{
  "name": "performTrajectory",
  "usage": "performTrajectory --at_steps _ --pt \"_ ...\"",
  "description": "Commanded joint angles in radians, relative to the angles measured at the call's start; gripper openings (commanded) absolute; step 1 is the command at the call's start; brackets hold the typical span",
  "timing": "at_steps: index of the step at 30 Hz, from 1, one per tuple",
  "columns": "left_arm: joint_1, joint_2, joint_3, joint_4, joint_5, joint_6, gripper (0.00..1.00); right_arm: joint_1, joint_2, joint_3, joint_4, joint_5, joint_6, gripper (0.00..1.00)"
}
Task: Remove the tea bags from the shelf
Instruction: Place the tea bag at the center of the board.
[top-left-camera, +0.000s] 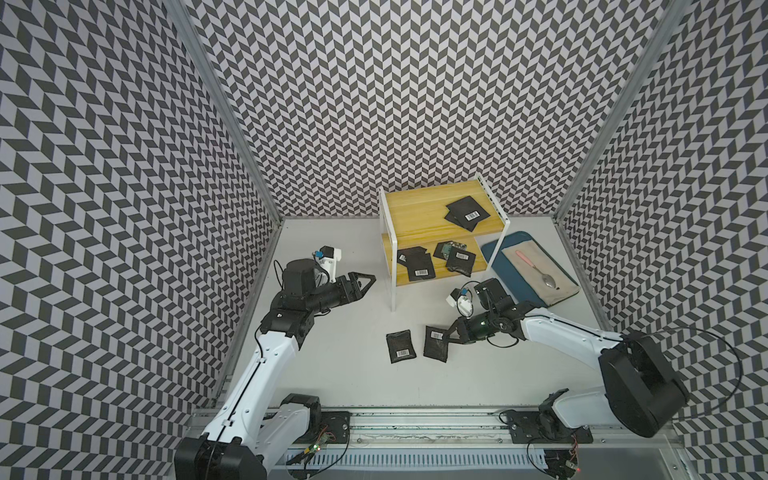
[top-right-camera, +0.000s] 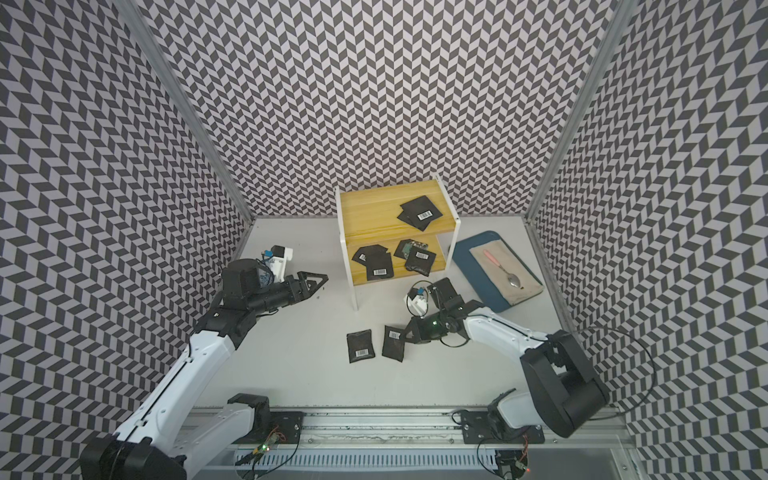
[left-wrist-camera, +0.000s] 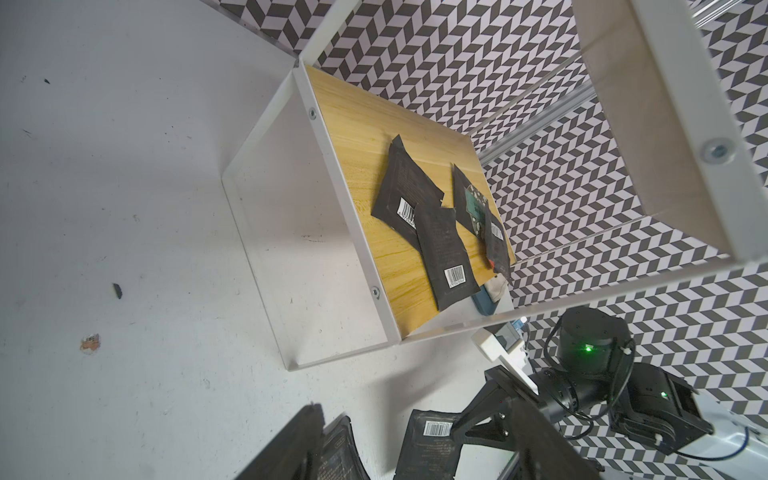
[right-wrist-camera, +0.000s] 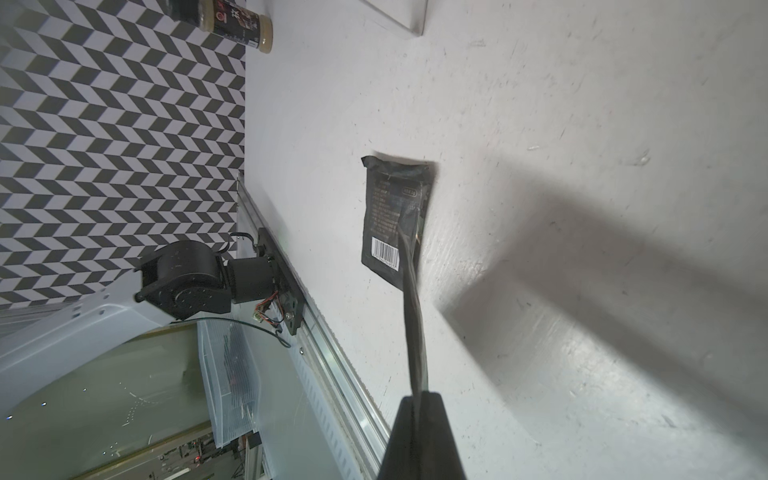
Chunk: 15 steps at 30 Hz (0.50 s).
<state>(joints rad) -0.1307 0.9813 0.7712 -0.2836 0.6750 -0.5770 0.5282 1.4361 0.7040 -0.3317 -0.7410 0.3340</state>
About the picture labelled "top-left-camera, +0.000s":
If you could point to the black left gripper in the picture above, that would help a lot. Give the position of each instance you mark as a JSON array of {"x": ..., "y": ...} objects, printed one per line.
[{"x": 354, "y": 292}]

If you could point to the wooden shelf white frame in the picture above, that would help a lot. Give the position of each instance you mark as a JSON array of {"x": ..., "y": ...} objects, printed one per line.
[{"x": 416, "y": 217}]

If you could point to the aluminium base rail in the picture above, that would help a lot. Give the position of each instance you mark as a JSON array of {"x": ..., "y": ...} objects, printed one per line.
[{"x": 371, "y": 442}]

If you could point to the pink handled metal spoon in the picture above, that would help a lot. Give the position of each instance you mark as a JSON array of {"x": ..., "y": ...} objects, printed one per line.
[{"x": 547, "y": 279}]

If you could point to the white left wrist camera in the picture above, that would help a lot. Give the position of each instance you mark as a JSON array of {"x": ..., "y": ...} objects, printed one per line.
[{"x": 326, "y": 260}]

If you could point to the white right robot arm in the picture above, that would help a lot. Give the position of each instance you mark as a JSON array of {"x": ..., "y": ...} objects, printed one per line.
[{"x": 640, "y": 390}]

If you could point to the beige cloth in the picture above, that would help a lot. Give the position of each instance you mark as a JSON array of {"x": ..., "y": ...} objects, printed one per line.
[{"x": 546, "y": 297}]

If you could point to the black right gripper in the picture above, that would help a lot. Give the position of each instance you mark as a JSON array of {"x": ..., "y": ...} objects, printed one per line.
[{"x": 465, "y": 336}]

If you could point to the green label tea bag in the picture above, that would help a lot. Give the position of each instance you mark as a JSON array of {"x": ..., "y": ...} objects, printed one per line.
[{"x": 466, "y": 225}]

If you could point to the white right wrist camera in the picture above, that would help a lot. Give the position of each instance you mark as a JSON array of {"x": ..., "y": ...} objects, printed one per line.
[{"x": 461, "y": 300}]

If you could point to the blue tray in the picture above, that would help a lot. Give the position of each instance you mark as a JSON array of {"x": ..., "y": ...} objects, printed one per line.
[{"x": 507, "y": 274}]

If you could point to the black tea bag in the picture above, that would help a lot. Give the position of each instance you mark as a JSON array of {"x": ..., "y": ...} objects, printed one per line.
[
  {"x": 407, "y": 256},
  {"x": 435, "y": 345},
  {"x": 423, "y": 270},
  {"x": 400, "y": 346},
  {"x": 460, "y": 261},
  {"x": 468, "y": 208}
]

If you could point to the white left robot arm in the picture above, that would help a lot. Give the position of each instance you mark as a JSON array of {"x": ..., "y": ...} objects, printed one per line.
[{"x": 242, "y": 441}]

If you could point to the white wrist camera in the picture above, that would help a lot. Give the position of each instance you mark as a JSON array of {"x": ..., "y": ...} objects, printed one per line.
[
  {"x": 326, "y": 260},
  {"x": 461, "y": 300}
]

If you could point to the green tea bag lower back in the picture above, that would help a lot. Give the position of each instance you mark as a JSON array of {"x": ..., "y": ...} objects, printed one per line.
[{"x": 443, "y": 249}]

